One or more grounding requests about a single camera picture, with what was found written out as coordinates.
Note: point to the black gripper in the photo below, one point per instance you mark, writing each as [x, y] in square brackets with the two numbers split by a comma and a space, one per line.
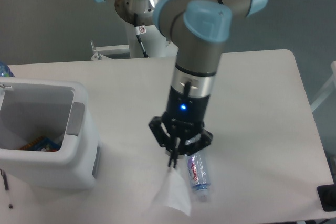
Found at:
[184, 121]

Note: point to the clear plastic water bottle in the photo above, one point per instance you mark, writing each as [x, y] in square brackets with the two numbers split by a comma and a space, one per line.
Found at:
[198, 175]

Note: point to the white paper tissue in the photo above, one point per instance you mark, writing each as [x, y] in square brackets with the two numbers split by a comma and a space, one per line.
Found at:
[173, 193]

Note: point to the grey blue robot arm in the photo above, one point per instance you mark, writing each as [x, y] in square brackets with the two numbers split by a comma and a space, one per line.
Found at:
[199, 28]

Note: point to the colourful trash in bin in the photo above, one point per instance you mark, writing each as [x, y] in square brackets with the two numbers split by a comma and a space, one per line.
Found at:
[42, 144]

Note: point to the white trash can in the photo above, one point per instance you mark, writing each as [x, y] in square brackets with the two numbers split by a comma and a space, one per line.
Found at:
[58, 110]

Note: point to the black device at table edge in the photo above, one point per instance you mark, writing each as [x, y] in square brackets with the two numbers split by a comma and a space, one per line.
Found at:
[327, 197]

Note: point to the black pen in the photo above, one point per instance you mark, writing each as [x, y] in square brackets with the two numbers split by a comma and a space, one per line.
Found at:
[6, 186]

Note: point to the blue bottle at left edge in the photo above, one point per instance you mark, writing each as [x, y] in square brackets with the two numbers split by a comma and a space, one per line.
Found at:
[5, 70]

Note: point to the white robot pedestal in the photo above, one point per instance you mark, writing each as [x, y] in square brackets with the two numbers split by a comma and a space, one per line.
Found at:
[144, 39]

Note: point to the white frame at right edge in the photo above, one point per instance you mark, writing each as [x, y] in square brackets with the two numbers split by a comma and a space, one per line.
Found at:
[327, 88]

